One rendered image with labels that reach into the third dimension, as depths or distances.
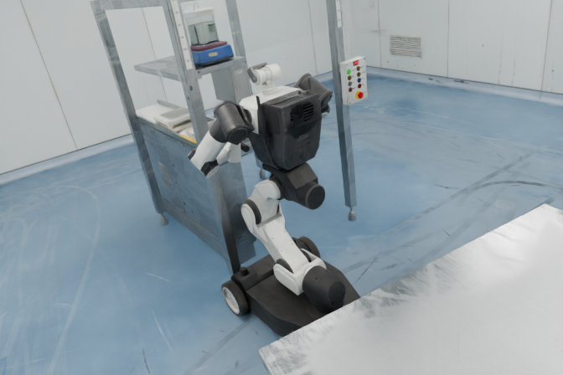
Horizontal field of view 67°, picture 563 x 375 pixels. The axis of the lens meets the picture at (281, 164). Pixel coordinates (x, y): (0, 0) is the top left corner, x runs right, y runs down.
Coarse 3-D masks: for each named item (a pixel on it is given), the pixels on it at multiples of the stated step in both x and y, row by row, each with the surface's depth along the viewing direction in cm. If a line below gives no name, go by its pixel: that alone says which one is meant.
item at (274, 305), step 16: (240, 272) 230; (256, 272) 232; (272, 272) 235; (320, 272) 202; (336, 272) 228; (240, 288) 230; (256, 288) 226; (272, 288) 224; (304, 288) 204; (320, 288) 196; (336, 288) 195; (352, 288) 216; (256, 304) 219; (272, 304) 214; (288, 304) 212; (304, 304) 211; (320, 304) 198; (336, 304) 196; (272, 320) 210; (288, 320) 203; (304, 320) 201
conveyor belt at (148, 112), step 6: (144, 108) 328; (150, 108) 326; (156, 108) 323; (162, 108) 321; (168, 108) 318; (138, 114) 315; (144, 114) 313; (150, 114) 310; (156, 114) 308; (150, 120) 297; (192, 126) 269; (180, 132) 262; (246, 138) 237; (246, 144) 235
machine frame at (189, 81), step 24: (96, 0) 255; (120, 0) 224; (144, 0) 199; (168, 24) 188; (336, 48) 249; (120, 72) 283; (192, 72) 197; (336, 72) 256; (120, 96) 292; (192, 96) 200; (336, 96) 264; (192, 120) 207; (144, 144) 306; (144, 168) 311; (216, 192) 222; (216, 216) 230
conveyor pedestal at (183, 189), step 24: (168, 168) 303; (192, 168) 265; (240, 168) 253; (168, 192) 324; (192, 192) 281; (240, 192) 257; (192, 216) 301; (240, 216) 262; (216, 240) 276; (240, 240) 267; (240, 264) 274
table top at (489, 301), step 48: (480, 240) 134; (528, 240) 131; (384, 288) 121; (432, 288) 119; (480, 288) 116; (528, 288) 114; (288, 336) 111; (336, 336) 108; (384, 336) 106; (432, 336) 104; (480, 336) 102; (528, 336) 100
